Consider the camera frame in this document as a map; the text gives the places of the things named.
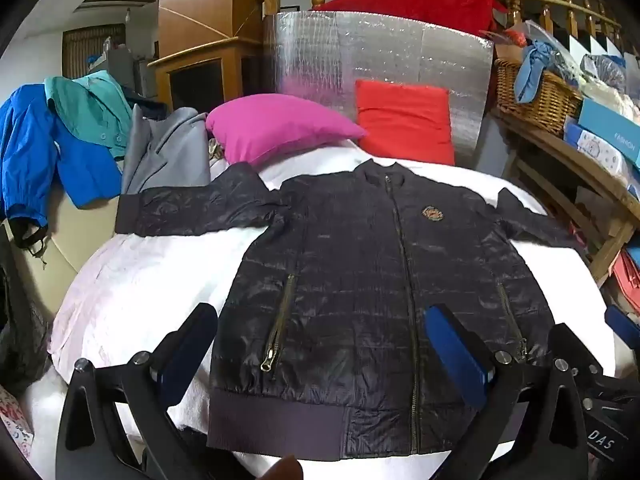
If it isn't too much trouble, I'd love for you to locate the brown lattice window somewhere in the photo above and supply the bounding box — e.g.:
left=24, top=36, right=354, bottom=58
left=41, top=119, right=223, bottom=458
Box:
left=62, top=23, right=127, bottom=81

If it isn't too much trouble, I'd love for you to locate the wicker basket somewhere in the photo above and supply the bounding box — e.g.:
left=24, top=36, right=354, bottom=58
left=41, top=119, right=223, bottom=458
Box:
left=494, top=58, right=585, bottom=137

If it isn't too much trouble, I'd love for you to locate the wooden cabinet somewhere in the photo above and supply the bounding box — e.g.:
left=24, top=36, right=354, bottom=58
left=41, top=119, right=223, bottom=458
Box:
left=147, top=0, right=266, bottom=113

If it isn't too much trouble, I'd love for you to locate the pink pillow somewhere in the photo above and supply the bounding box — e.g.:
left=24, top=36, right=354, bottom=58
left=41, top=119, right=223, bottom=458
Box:
left=205, top=93, right=368, bottom=167

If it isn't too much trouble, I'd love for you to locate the red pillow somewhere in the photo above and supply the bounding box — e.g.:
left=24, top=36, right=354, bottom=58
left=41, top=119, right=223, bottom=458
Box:
left=354, top=79, right=457, bottom=166

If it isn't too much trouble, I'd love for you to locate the teal shirt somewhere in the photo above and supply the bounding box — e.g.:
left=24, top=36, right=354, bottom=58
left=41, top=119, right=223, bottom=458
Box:
left=43, top=70, right=135, bottom=160

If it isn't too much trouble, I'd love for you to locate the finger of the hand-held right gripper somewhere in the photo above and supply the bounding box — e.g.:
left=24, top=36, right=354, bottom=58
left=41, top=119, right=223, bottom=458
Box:
left=604, top=304, right=640, bottom=347

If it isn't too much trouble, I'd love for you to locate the white bed sheet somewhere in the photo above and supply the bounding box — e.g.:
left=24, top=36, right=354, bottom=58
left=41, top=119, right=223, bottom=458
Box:
left=47, top=137, right=618, bottom=480

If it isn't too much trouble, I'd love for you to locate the wooden shelf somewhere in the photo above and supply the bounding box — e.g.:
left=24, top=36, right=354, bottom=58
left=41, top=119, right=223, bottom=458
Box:
left=492, top=107, right=640, bottom=288

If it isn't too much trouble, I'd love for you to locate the light blue cloth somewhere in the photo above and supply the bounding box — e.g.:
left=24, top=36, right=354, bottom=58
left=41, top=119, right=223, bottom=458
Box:
left=514, top=40, right=568, bottom=103

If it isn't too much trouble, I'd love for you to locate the grey coat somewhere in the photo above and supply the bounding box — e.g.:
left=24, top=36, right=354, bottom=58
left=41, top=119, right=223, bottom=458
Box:
left=120, top=104, right=212, bottom=196

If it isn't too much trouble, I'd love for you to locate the black quilted zip jacket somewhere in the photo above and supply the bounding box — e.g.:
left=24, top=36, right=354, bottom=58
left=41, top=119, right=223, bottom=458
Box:
left=114, top=158, right=581, bottom=458

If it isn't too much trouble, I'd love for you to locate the silver foil insulation mat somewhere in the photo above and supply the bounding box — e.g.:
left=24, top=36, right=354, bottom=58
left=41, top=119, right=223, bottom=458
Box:
left=261, top=9, right=496, bottom=171

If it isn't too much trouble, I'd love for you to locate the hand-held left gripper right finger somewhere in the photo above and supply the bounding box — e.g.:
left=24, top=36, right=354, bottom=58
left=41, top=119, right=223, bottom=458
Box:
left=424, top=303, right=604, bottom=480

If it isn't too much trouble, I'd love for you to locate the beige cardboard box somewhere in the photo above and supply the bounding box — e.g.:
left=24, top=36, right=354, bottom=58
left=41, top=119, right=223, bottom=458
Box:
left=10, top=192, right=126, bottom=316

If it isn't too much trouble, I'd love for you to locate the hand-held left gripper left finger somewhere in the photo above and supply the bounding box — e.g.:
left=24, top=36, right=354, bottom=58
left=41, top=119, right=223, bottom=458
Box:
left=55, top=302, right=220, bottom=480

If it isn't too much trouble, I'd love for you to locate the blue jacket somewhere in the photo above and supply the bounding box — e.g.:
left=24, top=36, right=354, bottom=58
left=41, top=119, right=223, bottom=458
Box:
left=0, top=84, right=123, bottom=250

